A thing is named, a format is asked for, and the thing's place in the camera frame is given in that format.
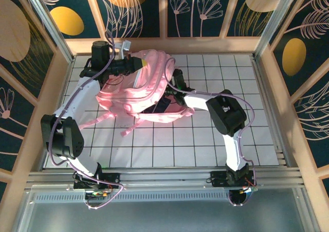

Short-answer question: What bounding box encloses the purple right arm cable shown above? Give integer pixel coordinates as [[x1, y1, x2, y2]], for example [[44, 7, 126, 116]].
[[164, 57, 258, 207]]

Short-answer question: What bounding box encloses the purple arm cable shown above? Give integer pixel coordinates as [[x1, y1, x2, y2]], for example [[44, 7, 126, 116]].
[[164, 57, 258, 207], [49, 31, 126, 209]]

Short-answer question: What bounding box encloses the slotted metal strip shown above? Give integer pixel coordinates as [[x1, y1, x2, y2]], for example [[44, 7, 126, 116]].
[[34, 192, 231, 204]]

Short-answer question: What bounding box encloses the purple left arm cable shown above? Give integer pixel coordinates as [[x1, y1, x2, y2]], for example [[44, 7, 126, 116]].
[[49, 31, 126, 209]]

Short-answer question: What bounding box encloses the grey sheet metal panel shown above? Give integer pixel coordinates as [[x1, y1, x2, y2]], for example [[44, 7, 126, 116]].
[[11, 187, 321, 232]]

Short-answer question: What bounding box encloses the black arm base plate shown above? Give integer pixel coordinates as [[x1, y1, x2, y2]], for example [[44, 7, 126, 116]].
[[210, 170, 258, 189], [74, 172, 121, 190]]

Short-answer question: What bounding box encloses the pink school backpack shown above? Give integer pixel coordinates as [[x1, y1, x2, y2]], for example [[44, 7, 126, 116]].
[[78, 49, 196, 137]]

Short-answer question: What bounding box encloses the aluminium side rail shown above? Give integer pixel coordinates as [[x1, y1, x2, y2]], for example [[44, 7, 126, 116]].
[[38, 56, 76, 171], [250, 56, 293, 168]]

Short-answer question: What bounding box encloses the long aluminium mounting rail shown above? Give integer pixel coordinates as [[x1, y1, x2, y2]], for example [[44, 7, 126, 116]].
[[24, 166, 305, 193]]

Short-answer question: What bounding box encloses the aluminium corner post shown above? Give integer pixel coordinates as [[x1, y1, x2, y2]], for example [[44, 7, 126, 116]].
[[20, 0, 76, 64], [253, 0, 301, 60]]

